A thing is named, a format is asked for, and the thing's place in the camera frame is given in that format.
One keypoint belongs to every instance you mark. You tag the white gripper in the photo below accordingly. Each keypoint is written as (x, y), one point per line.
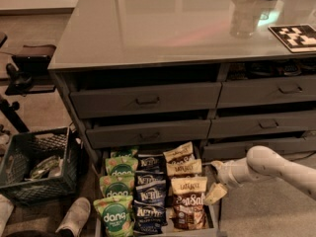
(227, 176)

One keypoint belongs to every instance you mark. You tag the brown sea salt bag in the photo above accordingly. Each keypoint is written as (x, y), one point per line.
(188, 207)

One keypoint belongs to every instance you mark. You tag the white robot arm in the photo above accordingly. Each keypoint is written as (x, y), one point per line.
(260, 163)

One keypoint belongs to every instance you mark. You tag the middle brown chip bag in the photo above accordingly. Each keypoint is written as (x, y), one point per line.
(187, 169)

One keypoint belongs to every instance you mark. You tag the brown chip bag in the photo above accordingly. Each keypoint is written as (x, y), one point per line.
(187, 169)
(181, 154)

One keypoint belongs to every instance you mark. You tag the bottom right grey drawer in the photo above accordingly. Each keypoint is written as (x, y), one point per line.
(236, 150)

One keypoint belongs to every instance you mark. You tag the grey drawer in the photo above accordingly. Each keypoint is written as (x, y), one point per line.
(146, 133)
(145, 100)
(254, 92)
(236, 150)
(262, 124)

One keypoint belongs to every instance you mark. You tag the bottom left open drawer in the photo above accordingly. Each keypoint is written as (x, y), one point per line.
(209, 230)

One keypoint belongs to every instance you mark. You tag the back brown chip bag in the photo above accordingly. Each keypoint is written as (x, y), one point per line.
(181, 154)

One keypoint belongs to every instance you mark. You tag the blue kettle bag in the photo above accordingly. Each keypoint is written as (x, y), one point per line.
(151, 163)
(149, 218)
(146, 177)
(154, 192)

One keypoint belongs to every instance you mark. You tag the middle right grey drawer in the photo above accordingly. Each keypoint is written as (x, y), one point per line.
(262, 124)

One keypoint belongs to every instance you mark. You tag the back blue kettle bag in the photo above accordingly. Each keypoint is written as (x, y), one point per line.
(151, 163)

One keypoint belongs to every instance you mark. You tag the front blue kettle bag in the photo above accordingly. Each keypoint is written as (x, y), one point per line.
(149, 218)

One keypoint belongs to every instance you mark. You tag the top left grey drawer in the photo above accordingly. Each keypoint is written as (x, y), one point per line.
(145, 100)

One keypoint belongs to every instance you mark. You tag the green dang bag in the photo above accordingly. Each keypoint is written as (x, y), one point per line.
(115, 213)
(124, 151)
(121, 165)
(116, 185)

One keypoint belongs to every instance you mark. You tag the back green dang bag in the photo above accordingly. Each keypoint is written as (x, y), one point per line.
(124, 151)

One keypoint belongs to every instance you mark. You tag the front green dang bag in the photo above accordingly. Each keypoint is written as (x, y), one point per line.
(115, 213)

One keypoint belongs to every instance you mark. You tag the top right grey drawer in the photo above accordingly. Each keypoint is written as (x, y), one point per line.
(254, 92)

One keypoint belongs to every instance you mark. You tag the grey counter cabinet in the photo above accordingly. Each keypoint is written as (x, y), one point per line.
(110, 44)

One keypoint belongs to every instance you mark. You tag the middle left grey drawer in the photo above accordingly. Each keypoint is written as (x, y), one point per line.
(146, 133)

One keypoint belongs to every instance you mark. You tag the grey shoe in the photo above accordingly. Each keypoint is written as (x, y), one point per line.
(75, 218)

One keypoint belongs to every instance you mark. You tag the black white marker board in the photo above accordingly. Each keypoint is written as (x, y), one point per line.
(296, 38)

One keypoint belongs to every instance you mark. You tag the dark green plastic crate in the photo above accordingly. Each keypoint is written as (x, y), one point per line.
(39, 166)

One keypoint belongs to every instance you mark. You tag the black stand equipment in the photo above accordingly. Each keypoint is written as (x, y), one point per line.
(27, 75)

